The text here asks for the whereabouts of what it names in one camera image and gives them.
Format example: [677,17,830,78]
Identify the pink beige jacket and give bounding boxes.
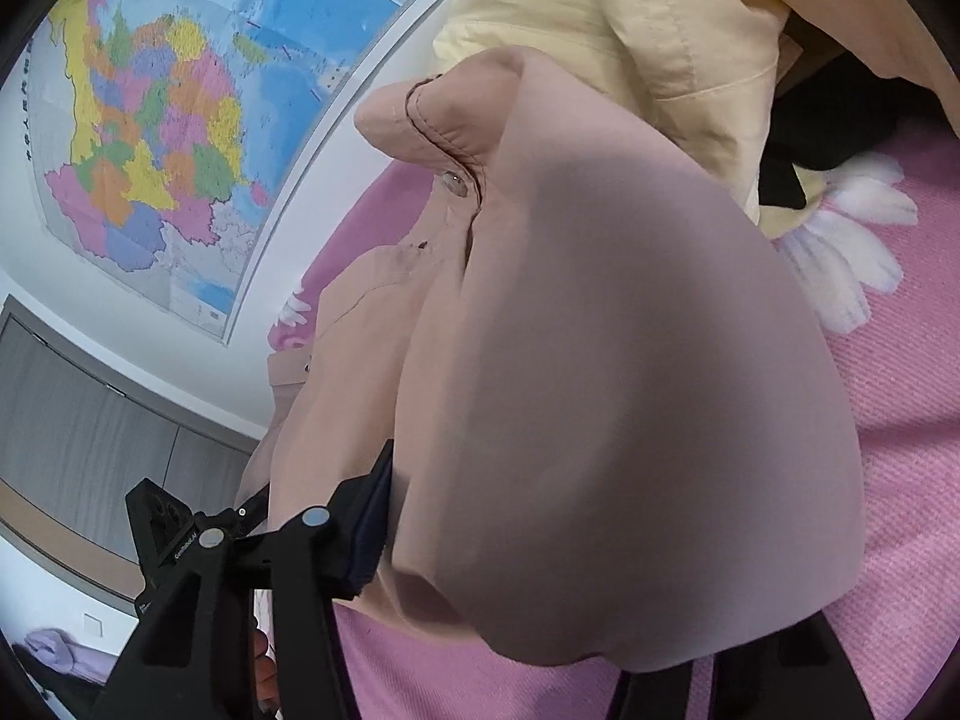
[241,47,864,671]

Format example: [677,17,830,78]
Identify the person's left hand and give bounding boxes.
[252,629,280,712]

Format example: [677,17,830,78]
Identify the grey wardrobe doors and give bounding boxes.
[2,296,256,611]

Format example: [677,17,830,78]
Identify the purple cloth in background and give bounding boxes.
[25,629,117,686]

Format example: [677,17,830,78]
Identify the pink floral bed sheet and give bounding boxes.
[250,118,960,720]

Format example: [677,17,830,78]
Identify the cream yellow garment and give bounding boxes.
[429,0,960,242]

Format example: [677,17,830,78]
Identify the colourful wall map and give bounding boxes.
[21,0,431,341]

